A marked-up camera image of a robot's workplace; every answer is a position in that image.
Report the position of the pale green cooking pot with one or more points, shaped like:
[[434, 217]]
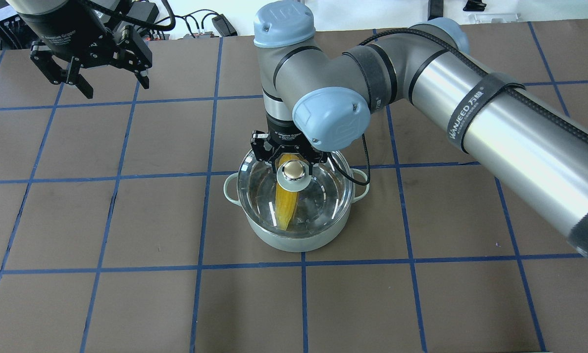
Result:
[[297, 245]]

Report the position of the glass pot lid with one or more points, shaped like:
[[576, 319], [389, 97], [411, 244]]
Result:
[[324, 198]]

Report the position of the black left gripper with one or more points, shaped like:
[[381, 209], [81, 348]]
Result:
[[68, 38]]

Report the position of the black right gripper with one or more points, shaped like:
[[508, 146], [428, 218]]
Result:
[[285, 135]]

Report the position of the black power brick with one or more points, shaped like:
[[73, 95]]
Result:
[[141, 10]]

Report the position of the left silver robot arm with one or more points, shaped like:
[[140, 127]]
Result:
[[15, 34]]

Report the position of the black power adapter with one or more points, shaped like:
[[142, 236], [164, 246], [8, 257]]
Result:
[[223, 26]]

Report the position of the yellow corn cob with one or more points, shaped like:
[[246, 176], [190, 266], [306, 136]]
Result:
[[289, 175]]

